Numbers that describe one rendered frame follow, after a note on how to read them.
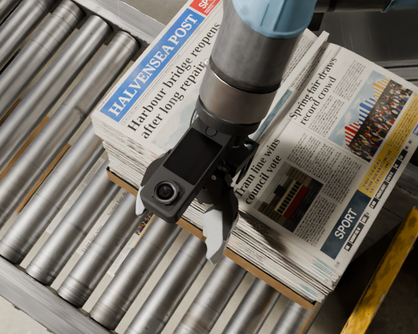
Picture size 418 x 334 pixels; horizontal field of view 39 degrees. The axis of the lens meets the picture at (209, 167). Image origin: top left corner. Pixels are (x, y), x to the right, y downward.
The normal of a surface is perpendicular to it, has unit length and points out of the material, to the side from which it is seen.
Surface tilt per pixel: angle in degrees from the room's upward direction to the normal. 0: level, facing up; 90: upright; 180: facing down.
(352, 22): 0
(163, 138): 7
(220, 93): 56
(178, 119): 7
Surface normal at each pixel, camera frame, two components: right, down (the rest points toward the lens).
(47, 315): -0.02, -0.33
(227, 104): -0.29, 0.56
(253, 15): -0.49, 0.42
